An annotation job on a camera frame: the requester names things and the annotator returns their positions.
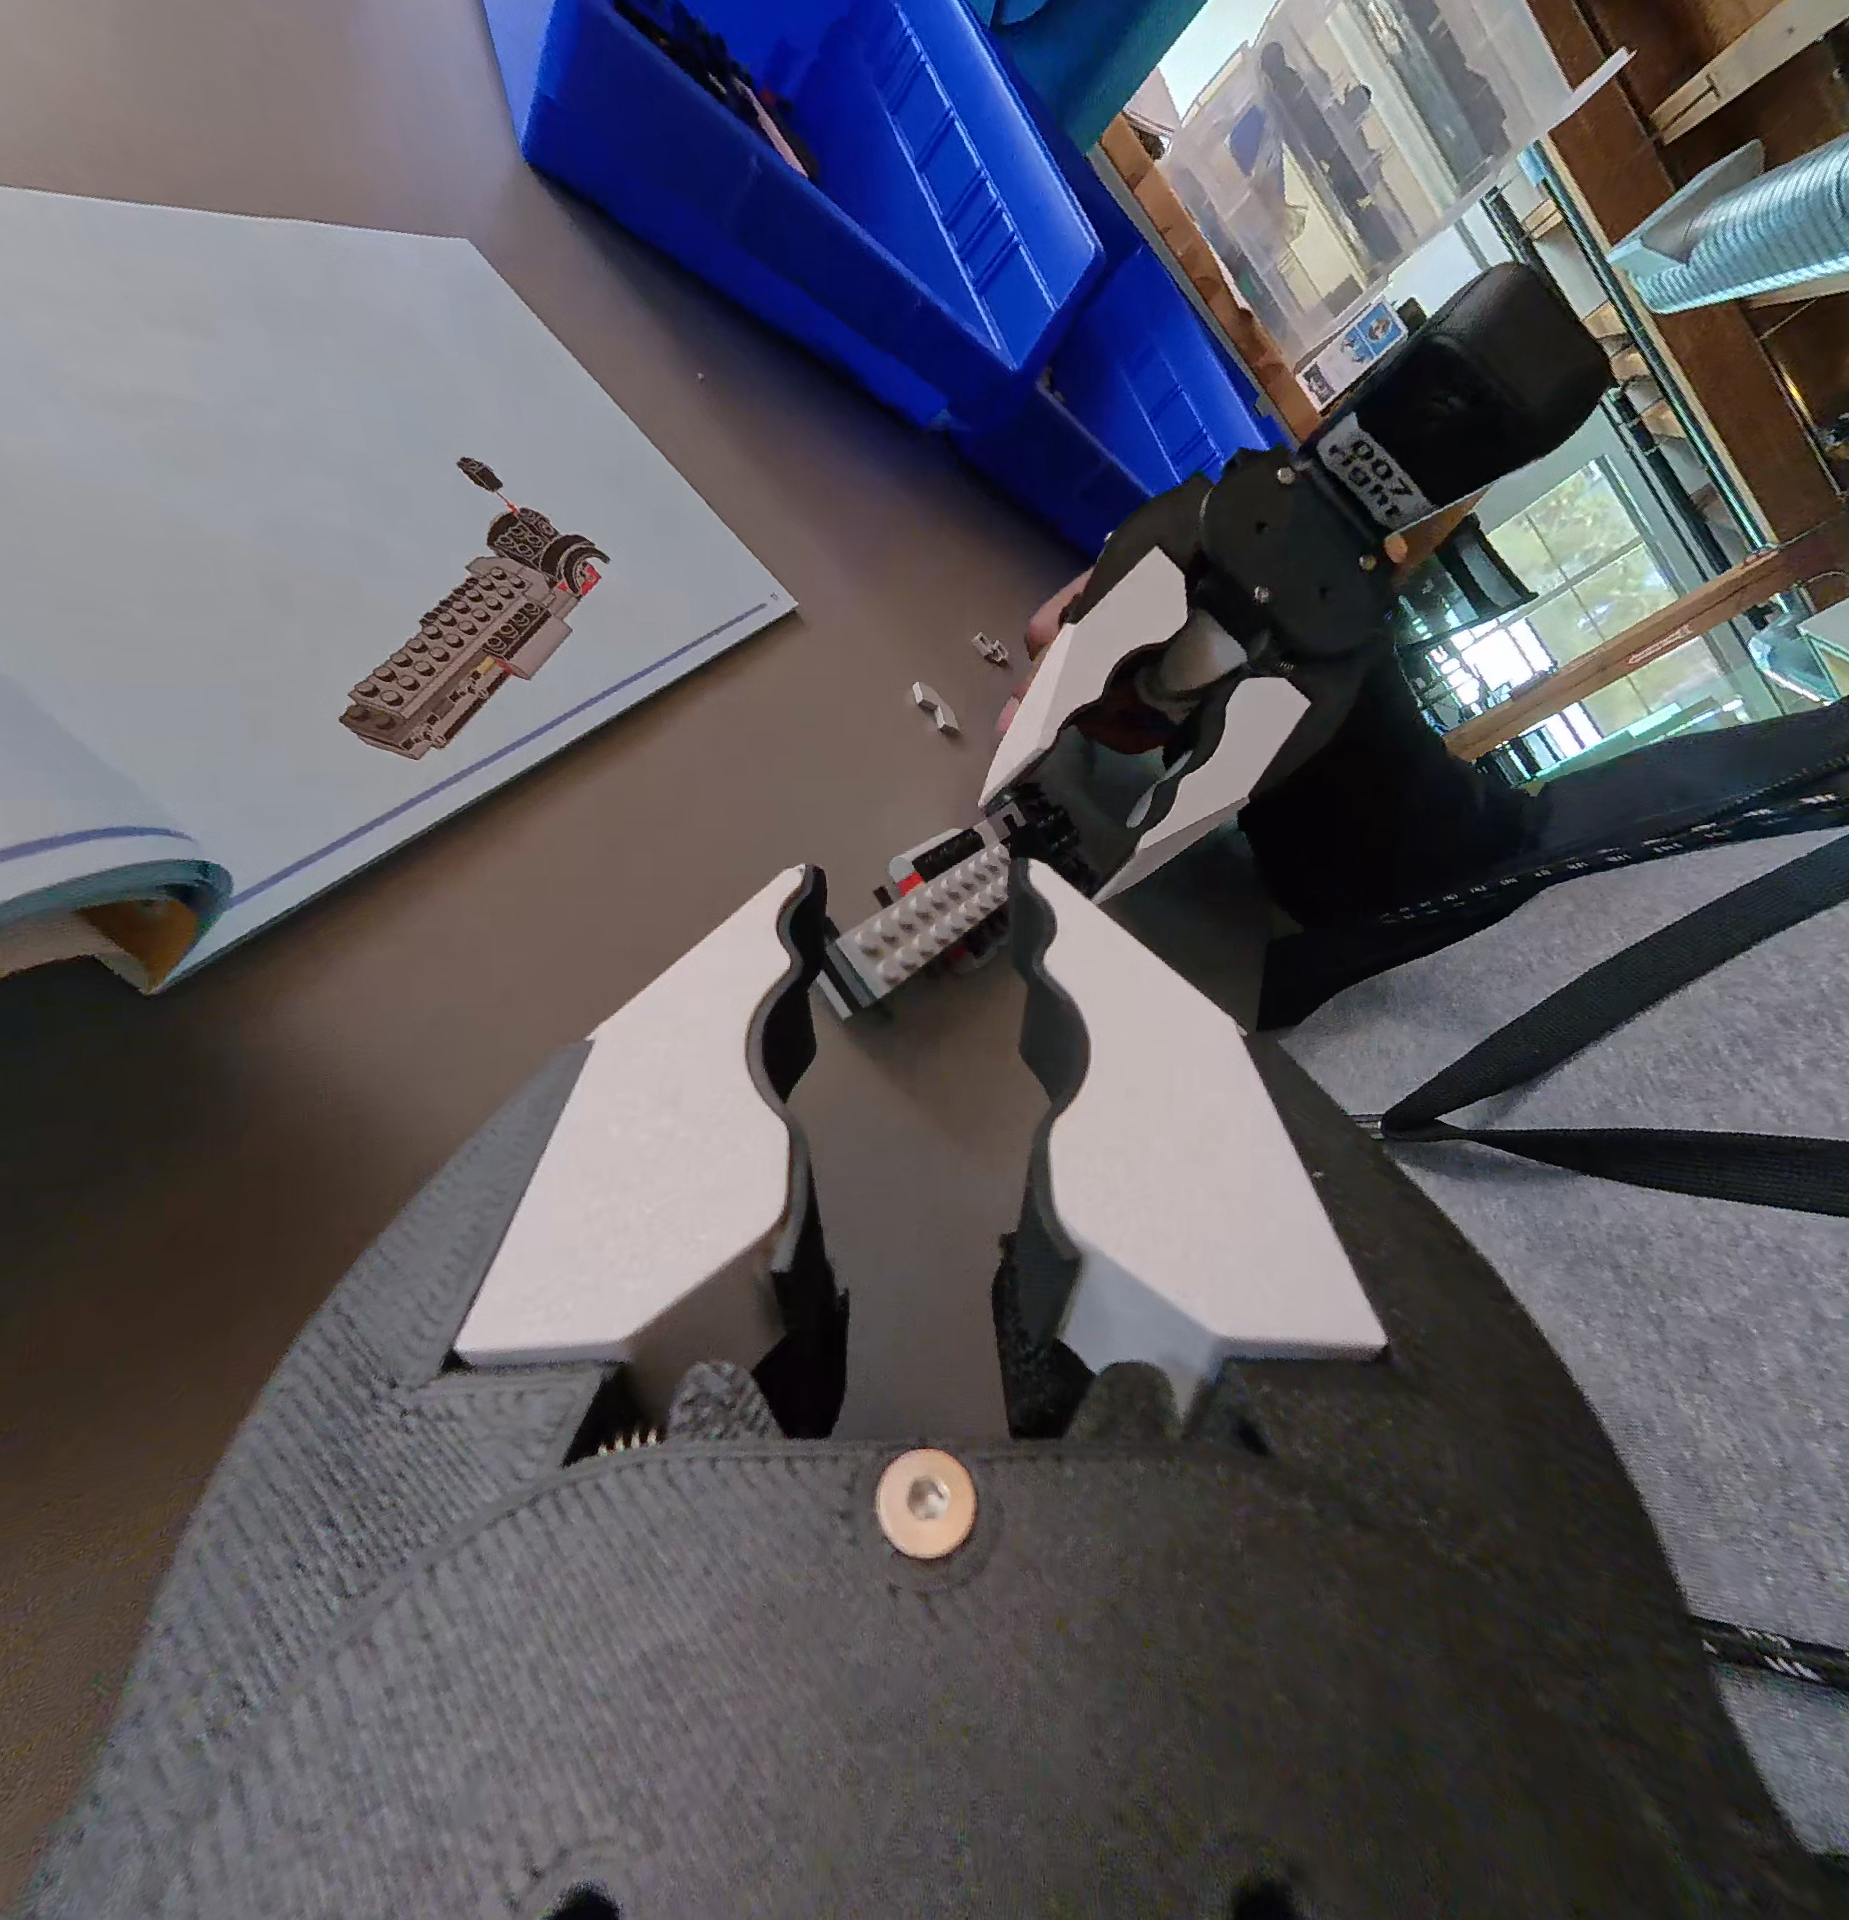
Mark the black grey toy brick assembly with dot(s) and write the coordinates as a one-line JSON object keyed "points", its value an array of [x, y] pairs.
{"points": [[1044, 826]]}

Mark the light blue instruction booklet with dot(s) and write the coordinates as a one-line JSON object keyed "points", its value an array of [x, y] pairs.
{"points": [[339, 449]]}

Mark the person's right hand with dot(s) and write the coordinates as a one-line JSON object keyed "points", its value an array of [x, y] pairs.
{"points": [[1054, 615]]}

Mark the silver ventilation duct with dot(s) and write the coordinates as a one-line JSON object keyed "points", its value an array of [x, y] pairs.
{"points": [[1764, 218]]}

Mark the clear plastic container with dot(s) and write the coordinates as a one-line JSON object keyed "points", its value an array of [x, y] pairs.
{"points": [[1314, 165]]}

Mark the grey corner brick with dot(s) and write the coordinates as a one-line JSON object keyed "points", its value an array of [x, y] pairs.
{"points": [[939, 707]]}

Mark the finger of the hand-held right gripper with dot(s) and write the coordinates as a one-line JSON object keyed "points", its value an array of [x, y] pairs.
{"points": [[1241, 750], [1076, 674]]}

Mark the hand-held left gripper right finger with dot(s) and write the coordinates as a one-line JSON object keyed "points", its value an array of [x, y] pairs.
{"points": [[1209, 1201]]}

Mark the long grey studded brick plate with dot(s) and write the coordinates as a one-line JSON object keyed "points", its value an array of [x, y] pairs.
{"points": [[925, 914]]}

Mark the person's grey shirt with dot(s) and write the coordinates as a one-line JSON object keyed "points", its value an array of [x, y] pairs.
{"points": [[1615, 1426]]}

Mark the teal plastic container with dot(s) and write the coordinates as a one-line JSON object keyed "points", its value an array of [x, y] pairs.
{"points": [[1090, 60]]}

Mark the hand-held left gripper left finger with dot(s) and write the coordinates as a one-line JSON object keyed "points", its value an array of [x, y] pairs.
{"points": [[639, 1201]]}

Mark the blue plastic storage bin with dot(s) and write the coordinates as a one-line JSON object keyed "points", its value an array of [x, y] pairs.
{"points": [[863, 240], [1149, 390]]}

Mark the person's black jacket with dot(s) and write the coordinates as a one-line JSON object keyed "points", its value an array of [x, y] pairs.
{"points": [[1689, 780]]}

